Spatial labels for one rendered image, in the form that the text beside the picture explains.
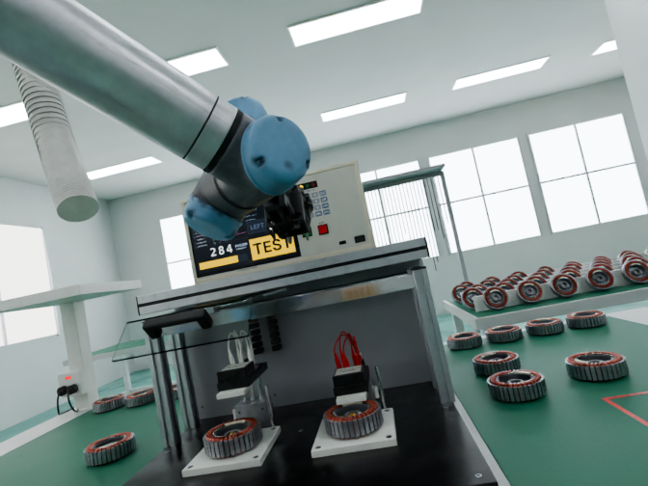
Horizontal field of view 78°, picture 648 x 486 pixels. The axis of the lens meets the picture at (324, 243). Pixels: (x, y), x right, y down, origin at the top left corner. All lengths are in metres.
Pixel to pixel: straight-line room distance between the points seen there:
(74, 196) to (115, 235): 6.79
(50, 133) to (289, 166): 1.91
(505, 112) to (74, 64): 7.71
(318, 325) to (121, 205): 7.87
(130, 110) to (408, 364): 0.86
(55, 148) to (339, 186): 1.54
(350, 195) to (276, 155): 0.54
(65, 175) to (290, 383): 1.41
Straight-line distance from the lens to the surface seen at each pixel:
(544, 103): 8.20
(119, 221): 8.75
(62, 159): 2.16
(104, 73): 0.42
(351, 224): 0.92
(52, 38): 0.43
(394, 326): 1.05
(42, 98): 2.38
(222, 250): 0.98
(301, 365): 1.09
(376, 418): 0.81
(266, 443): 0.88
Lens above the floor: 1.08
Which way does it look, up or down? 4 degrees up
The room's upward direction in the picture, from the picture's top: 11 degrees counter-clockwise
